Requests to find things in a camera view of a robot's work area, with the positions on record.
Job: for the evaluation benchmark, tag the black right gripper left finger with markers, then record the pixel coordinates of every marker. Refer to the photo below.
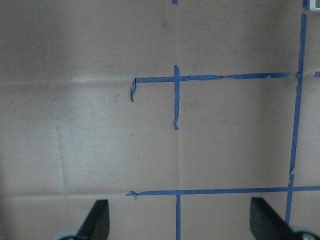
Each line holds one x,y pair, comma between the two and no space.
96,225

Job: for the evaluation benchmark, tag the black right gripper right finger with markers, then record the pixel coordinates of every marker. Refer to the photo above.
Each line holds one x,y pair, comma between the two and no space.
266,224

